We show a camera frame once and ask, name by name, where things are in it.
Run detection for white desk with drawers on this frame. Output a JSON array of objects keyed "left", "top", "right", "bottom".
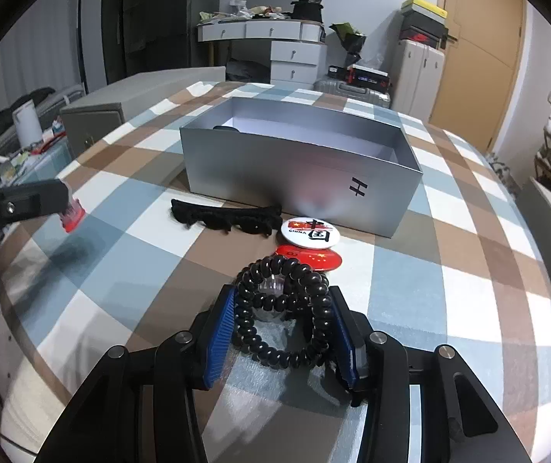
[{"left": 196, "top": 18, "right": 328, "bottom": 85}]

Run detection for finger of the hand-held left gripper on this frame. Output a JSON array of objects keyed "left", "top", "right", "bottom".
[{"left": 0, "top": 179, "right": 71, "bottom": 239}]

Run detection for wooden door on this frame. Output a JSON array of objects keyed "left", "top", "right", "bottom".
[{"left": 429, "top": 0, "right": 527, "bottom": 152}]

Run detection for black spiral hair tie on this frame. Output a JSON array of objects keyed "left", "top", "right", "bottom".
[{"left": 233, "top": 255, "right": 334, "bottom": 368}]

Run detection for white suitcase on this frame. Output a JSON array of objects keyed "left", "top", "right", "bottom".
[{"left": 391, "top": 39, "right": 446, "bottom": 119}]

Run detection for silver suitcase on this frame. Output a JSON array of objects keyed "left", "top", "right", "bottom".
[{"left": 313, "top": 77, "right": 392, "bottom": 109}]

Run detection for red round badge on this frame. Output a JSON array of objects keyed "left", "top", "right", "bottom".
[{"left": 274, "top": 243, "right": 327, "bottom": 271}]

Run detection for black box with red edge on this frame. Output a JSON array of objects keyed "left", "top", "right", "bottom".
[{"left": 345, "top": 64, "right": 389, "bottom": 88}]

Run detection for dark grey shoe box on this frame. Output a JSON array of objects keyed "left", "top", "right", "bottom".
[{"left": 400, "top": 12, "right": 450, "bottom": 34}]

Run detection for grey bag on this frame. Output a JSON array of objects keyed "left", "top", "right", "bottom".
[{"left": 227, "top": 58, "right": 271, "bottom": 83}]

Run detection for red black shoe box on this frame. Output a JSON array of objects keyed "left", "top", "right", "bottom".
[{"left": 398, "top": 29, "right": 445, "bottom": 45}]

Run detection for black fuzzy hair clip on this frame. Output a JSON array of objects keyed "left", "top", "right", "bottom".
[{"left": 170, "top": 198, "right": 282, "bottom": 236}]

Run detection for black stacked containers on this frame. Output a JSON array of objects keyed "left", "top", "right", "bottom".
[{"left": 291, "top": 0, "right": 325, "bottom": 24}]

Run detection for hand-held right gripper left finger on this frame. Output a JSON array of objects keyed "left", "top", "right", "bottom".
[{"left": 37, "top": 286, "right": 238, "bottom": 463}]

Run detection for clear plastic hair clip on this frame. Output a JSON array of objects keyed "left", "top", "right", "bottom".
[{"left": 256, "top": 275, "right": 286, "bottom": 321}]

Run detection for desk clutter pile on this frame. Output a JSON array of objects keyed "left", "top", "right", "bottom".
[{"left": 198, "top": 2, "right": 296, "bottom": 25}]

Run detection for grey refrigerator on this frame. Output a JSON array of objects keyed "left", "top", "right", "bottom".
[{"left": 189, "top": 0, "right": 231, "bottom": 66}]

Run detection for dark wardrobe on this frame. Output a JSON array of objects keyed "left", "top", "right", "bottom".
[{"left": 80, "top": 0, "right": 194, "bottom": 92}]

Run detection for small red hair clip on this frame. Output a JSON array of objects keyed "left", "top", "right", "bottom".
[{"left": 58, "top": 193, "right": 87, "bottom": 233}]

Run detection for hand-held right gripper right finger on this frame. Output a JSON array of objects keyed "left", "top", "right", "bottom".
[{"left": 328, "top": 286, "right": 517, "bottom": 463}]

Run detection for white curtain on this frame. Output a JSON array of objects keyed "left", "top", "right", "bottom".
[{"left": 0, "top": 0, "right": 83, "bottom": 102}]

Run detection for black wrapped flower bouquet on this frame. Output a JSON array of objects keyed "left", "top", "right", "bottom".
[{"left": 330, "top": 22, "right": 368, "bottom": 66}]

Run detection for white round badge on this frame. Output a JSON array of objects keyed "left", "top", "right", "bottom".
[{"left": 280, "top": 216, "right": 335, "bottom": 247}]

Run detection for grey cardboard box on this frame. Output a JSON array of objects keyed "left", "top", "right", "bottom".
[{"left": 179, "top": 96, "right": 424, "bottom": 238}]

